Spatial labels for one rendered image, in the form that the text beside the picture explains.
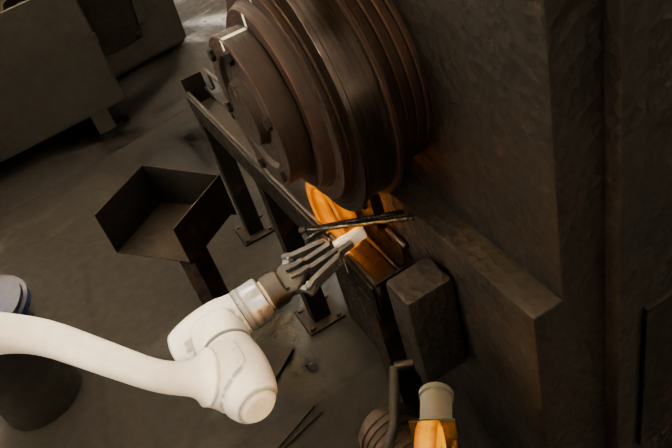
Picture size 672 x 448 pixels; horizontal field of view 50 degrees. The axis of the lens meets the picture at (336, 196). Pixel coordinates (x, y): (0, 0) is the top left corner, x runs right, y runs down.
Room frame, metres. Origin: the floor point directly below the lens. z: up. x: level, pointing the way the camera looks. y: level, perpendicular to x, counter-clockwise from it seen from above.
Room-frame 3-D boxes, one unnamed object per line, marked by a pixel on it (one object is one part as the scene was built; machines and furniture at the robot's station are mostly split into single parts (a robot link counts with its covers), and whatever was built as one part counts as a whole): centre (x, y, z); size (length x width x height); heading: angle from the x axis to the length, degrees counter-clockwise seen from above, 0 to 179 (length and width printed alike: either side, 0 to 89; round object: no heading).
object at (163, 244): (1.50, 0.43, 0.36); 0.26 x 0.20 x 0.72; 53
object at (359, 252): (1.08, -0.02, 0.66); 0.19 x 0.07 x 0.01; 18
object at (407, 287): (0.88, -0.10, 0.68); 0.11 x 0.08 x 0.24; 108
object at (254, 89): (1.07, 0.08, 1.11); 0.28 x 0.06 x 0.28; 18
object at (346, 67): (1.10, -0.01, 1.11); 0.47 x 0.06 x 0.47; 18
